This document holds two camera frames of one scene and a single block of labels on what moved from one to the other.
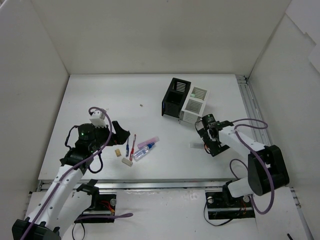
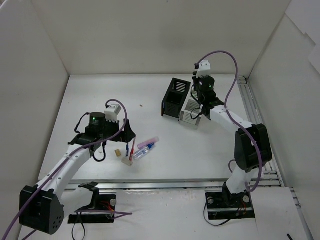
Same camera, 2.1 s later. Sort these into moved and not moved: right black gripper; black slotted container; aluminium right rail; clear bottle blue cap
Moved: right black gripper
Not moved: aluminium right rail; black slotted container; clear bottle blue cap
